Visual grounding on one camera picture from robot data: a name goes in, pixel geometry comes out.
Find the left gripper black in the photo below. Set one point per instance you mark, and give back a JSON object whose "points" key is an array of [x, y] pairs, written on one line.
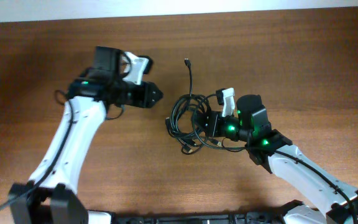
{"points": [[147, 99]]}

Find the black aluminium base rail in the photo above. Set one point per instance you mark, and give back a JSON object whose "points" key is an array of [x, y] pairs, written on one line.
{"points": [[197, 218]]}

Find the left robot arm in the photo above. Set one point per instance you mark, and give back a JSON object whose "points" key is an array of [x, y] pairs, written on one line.
{"points": [[50, 195]]}

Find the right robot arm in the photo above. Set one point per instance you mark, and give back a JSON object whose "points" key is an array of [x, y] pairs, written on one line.
{"points": [[246, 120]]}

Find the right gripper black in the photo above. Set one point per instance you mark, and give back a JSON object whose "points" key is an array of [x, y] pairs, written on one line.
{"points": [[212, 127]]}

